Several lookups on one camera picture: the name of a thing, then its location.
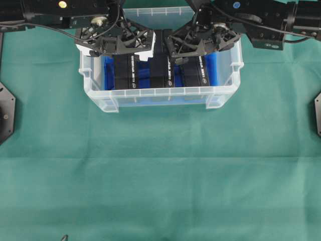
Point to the blue foam liner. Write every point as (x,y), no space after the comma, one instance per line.
(177,95)

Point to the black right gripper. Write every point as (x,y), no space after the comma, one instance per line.
(194,40)

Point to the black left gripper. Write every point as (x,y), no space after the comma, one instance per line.
(106,38)

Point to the black box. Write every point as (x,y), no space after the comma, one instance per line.
(125,72)
(194,72)
(161,70)

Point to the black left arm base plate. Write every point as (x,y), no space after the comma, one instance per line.
(8,104)

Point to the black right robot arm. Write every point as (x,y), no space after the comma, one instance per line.
(265,23)

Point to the clear plastic storage case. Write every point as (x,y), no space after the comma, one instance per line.
(229,62)

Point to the green table cloth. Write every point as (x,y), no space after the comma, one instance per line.
(247,171)

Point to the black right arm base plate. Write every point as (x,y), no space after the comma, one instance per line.
(317,104)

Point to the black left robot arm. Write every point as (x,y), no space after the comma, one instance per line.
(64,17)

